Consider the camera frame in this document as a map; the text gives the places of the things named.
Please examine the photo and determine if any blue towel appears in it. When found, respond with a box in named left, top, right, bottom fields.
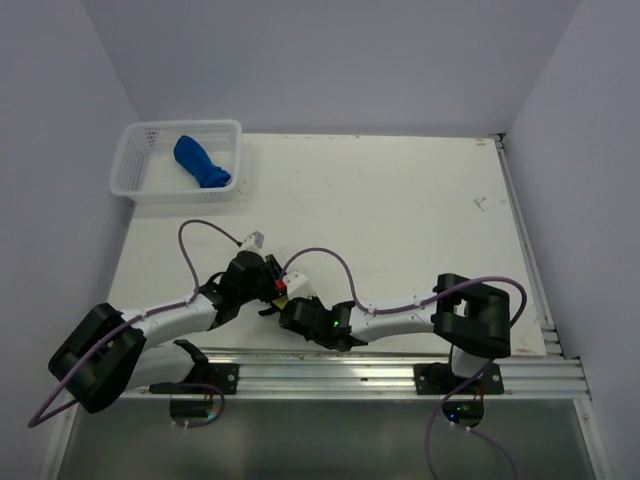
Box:
left=173, top=135, right=232, bottom=189

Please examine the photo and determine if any aluminium mounting rail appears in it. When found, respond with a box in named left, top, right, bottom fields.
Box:
left=114, top=352, right=594, bottom=401

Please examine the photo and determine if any yellow and black towel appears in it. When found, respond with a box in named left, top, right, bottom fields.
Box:
left=258, top=295, right=289, bottom=317

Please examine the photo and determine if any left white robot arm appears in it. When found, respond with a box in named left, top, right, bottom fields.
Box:
left=48, top=251, right=284, bottom=413

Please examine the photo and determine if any white plastic basket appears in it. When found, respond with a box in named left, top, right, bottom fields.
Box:
left=109, top=120, right=243, bottom=204

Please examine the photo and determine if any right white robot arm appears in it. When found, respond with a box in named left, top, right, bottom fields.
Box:
left=279, top=273, right=511, bottom=393

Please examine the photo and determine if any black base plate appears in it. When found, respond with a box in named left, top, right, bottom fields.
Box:
left=148, top=363, right=240, bottom=395
left=413, top=359, right=505, bottom=396

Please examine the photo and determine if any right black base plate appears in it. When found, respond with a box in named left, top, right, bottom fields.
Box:
left=413, top=359, right=505, bottom=396

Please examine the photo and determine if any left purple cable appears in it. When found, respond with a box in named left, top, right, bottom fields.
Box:
left=27, top=219, right=244, bottom=429

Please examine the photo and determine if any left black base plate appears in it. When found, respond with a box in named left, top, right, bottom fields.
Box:
left=148, top=363, right=240, bottom=395

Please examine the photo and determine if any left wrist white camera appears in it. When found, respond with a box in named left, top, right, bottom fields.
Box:
left=239, top=231, right=264, bottom=256

